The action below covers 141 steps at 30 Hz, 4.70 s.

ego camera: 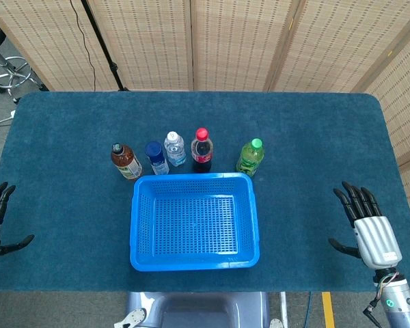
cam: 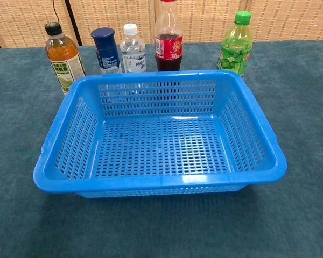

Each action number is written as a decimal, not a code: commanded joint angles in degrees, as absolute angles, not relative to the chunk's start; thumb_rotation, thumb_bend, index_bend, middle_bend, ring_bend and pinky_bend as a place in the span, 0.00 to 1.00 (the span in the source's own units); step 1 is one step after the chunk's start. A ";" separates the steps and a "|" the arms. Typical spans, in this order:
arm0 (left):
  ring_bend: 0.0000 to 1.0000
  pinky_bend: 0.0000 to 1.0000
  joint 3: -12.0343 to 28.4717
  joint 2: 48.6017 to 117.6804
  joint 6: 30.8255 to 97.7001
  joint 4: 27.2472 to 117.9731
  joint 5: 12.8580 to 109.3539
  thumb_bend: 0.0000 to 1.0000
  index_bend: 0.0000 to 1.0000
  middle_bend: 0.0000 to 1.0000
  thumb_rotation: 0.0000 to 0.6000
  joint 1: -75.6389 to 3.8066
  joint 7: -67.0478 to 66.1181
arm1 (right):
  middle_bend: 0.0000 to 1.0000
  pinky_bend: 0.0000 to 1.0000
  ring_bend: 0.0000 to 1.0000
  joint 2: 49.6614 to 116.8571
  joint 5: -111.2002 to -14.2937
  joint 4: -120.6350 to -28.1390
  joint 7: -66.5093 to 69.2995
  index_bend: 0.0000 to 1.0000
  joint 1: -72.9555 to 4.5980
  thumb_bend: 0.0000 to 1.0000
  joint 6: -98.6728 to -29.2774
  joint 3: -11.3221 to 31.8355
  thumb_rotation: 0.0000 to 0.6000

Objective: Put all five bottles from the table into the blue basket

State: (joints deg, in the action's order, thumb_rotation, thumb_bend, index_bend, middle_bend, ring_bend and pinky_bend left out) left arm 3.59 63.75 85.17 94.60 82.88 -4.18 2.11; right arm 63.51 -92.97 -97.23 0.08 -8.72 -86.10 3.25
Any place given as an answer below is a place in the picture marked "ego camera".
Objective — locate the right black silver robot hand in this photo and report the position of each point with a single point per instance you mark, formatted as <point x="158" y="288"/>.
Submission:
<point x="376" y="239"/>

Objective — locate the green tea bottle green cap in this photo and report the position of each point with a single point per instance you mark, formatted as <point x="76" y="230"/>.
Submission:
<point x="249" y="160"/>

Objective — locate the brown tea bottle black cap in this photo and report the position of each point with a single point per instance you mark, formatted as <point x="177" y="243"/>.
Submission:
<point x="125" y="162"/>

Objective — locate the white bottle dark blue cap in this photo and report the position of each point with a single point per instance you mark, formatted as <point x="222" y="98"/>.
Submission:
<point x="156" y="157"/>

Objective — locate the cola bottle red cap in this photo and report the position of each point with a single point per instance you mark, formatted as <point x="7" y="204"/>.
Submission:
<point x="202" y="152"/>

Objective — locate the clear water bottle white cap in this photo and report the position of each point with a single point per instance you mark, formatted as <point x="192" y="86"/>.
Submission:
<point x="175" y="150"/>

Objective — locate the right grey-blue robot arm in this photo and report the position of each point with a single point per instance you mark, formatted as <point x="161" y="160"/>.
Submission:
<point x="401" y="307"/>

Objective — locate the blue perforated plastic basket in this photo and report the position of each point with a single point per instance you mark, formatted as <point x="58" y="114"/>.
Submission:
<point x="194" y="222"/>

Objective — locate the yellow floor tape strip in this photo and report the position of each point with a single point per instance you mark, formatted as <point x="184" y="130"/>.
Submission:
<point x="328" y="311"/>

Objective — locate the white pole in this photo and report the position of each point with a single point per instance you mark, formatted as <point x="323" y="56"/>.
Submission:
<point x="284" y="307"/>

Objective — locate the teal carpet table mat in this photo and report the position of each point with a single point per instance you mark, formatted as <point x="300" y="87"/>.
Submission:
<point x="71" y="136"/>

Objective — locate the grey-blue robot torso base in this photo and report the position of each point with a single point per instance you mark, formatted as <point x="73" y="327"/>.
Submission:
<point x="198" y="311"/>

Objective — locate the black tripod stand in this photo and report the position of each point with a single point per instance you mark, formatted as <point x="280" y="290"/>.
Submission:
<point x="114" y="66"/>

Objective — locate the bamboo folding screen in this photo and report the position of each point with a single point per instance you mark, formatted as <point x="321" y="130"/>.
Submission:
<point x="150" y="44"/>

